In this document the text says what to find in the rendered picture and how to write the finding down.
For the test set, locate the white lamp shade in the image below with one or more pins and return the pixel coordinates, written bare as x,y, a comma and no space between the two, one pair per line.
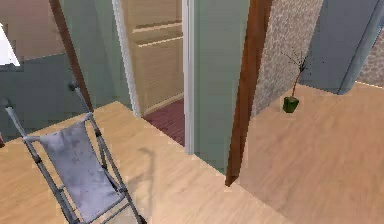
6,50

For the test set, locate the grey folding stroller chair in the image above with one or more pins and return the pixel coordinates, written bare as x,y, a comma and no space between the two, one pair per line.
78,166

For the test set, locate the green potted thin plant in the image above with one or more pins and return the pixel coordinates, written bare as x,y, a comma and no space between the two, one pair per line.
290,104

